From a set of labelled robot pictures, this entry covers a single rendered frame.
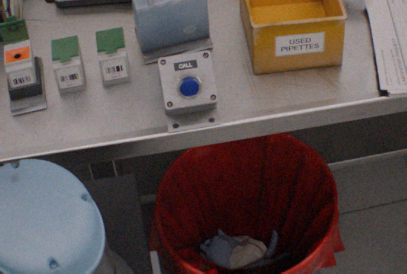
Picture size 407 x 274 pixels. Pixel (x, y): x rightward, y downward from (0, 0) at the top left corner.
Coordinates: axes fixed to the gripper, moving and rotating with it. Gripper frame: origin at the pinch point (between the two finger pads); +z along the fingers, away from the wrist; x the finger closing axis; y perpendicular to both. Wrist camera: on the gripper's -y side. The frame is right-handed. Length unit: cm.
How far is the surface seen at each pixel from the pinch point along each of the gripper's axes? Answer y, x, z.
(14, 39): 19.6, -0.6, 6.9
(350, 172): -48, -24, 103
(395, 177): -59, -19, 103
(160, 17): -1.3, 2.0, 7.9
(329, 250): -25, 15, 63
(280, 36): -15.5, 10.8, 7.7
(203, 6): -7.4, 2.0, 7.7
